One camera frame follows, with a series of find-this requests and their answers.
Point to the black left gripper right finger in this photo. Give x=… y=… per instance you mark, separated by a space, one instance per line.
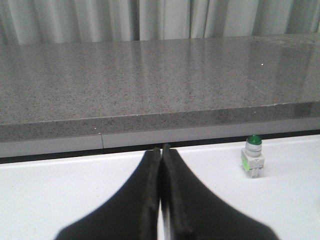
x=192 y=212

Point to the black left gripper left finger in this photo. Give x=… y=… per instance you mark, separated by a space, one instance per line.
x=130 y=214

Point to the grey curtain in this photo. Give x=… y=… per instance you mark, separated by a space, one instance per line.
x=64 y=21

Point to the green push button switch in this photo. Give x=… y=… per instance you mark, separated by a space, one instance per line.
x=251 y=156

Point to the grey granite counter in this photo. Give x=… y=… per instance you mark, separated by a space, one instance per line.
x=69 y=97

